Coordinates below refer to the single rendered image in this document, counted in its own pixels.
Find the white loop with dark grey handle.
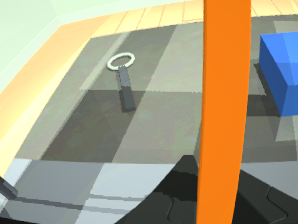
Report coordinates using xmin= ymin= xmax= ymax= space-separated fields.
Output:
xmin=108 ymin=52 xmax=136 ymax=112

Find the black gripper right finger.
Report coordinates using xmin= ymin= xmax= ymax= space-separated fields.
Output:
xmin=231 ymin=169 xmax=298 ymax=224

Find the blue rectangular block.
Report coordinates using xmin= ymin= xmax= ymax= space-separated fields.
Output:
xmin=258 ymin=31 xmax=298 ymax=116

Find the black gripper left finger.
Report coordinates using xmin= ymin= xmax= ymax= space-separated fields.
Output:
xmin=116 ymin=155 xmax=200 ymax=224

